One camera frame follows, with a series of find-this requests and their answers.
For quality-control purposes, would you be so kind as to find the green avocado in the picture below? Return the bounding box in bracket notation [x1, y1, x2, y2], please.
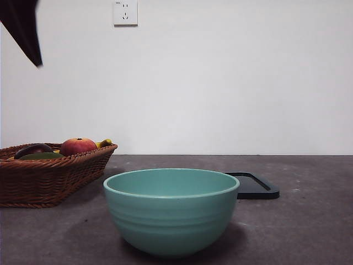
[19, 152, 65, 161]

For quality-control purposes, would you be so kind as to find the teal ribbed bowl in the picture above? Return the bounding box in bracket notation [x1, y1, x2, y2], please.
[103, 168, 241, 259]

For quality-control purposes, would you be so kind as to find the dark red apple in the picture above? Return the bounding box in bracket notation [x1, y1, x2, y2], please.
[13, 143, 53, 160]

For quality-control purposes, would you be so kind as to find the red yellow peach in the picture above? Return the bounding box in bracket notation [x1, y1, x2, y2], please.
[60, 137, 98, 157]

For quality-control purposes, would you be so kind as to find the yellow banana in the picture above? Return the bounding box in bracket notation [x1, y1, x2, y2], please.
[95, 139, 113, 150]

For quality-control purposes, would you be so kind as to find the brown wicker basket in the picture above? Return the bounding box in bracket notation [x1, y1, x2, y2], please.
[0, 142, 119, 209]

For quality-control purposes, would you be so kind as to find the black rectangular tray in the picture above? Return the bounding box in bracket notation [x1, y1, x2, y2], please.
[222, 172, 280, 200]

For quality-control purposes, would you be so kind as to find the white wall socket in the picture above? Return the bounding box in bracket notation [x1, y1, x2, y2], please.
[114, 0, 139, 28]

